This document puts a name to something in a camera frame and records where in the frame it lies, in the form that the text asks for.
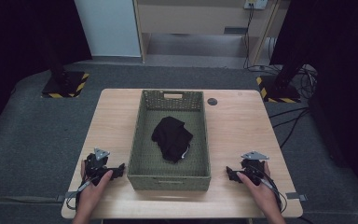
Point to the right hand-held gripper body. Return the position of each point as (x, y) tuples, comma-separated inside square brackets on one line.
[(254, 166)]

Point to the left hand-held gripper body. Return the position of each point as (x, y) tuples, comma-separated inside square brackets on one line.
[(94, 165)]

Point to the green woven basket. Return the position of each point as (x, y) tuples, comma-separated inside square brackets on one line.
[(171, 174)]

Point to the black cloth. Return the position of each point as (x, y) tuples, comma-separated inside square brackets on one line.
[(171, 138)]

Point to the person's left hand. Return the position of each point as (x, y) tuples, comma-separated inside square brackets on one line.
[(93, 194)]

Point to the person's right hand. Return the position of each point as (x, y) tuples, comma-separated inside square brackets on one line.
[(261, 194)]

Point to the grey tape strip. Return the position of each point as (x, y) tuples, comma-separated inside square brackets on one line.
[(296, 196), (66, 196)]

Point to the black round table grommet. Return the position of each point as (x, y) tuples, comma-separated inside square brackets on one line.
[(212, 101)]

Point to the black striped stand base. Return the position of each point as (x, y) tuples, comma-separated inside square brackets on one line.
[(276, 93), (74, 85)]

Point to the black stand pole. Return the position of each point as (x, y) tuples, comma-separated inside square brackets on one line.
[(59, 68), (287, 74)]

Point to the black curtain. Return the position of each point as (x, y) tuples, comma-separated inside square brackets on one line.
[(28, 46), (345, 77)]

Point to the wooden cabinet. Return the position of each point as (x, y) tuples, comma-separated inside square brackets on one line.
[(192, 18)]

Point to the white power strip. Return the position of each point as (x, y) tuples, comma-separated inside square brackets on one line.
[(255, 3)]

